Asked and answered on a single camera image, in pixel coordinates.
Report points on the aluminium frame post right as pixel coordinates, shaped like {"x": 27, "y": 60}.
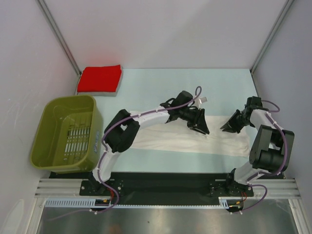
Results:
{"x": 272, "y": 34}

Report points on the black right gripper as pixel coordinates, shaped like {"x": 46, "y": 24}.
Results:
{"x": 236, "y": 128}

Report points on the olive green plastic bin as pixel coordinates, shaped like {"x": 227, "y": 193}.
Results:
{"x": 68, "y": 136}

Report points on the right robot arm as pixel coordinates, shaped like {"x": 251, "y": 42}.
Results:
{"x": 271, "y": 149}

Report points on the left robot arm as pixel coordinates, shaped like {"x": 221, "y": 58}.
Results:
{"x": 121, "y": 132}

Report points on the aluminium frame post left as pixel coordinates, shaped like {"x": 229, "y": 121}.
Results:
{"x": 58, "y": 34}

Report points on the aluminium front rail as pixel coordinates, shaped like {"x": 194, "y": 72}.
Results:
{"x": 71, "y": 188}

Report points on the aluminium frame post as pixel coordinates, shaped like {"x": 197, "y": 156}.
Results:
{"x": 58, "y": 34}
{"x": 272, "y": 34}

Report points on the white slotted cable duct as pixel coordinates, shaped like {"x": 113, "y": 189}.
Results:
{"x": 70, "y": 202}

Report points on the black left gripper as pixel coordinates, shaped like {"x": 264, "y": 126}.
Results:
{"x": 203, "y": 129}

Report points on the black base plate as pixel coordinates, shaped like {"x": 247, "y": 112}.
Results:
{"x": 159, "y": 189}

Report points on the white t shirt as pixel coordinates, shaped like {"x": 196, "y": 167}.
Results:
{"x": 177, "y": 137}

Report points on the folded red t shirt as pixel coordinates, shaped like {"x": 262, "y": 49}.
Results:
{"x": 98, "y": 78}

